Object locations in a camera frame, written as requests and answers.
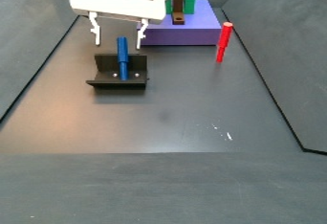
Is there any purple base block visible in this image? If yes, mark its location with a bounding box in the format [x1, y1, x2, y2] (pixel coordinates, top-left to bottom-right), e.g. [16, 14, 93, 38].
[141, 0, 222, 46]

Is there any brown slotted bar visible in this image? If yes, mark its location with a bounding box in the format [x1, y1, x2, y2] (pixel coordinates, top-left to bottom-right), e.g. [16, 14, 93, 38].
[171, 0, 186, 25]

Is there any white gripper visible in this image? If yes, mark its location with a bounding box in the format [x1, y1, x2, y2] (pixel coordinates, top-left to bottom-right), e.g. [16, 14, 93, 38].
[70, 0, 166, 50]

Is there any black angled fixture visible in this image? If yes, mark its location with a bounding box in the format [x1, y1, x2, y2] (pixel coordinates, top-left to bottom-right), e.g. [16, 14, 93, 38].
[87, 54, 149, 89]

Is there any left green block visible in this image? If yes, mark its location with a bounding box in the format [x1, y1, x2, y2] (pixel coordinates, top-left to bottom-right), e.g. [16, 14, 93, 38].
[165, 0, 173, 14]

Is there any red peg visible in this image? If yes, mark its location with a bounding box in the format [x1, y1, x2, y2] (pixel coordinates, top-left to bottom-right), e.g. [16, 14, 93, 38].
[217, 22, 234, 62]

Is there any green block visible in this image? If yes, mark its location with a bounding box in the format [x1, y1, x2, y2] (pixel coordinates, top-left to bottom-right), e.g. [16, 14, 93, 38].
[185, 0, 195, 14]
[165, 0, 173, 14]

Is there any blue peg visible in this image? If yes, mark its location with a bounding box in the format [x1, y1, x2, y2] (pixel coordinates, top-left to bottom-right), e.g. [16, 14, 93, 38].
[117, 36, 130, 80]

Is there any right green block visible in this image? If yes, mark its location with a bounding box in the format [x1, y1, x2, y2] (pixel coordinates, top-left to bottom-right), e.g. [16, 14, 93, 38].
[185, 0, 195, 14]

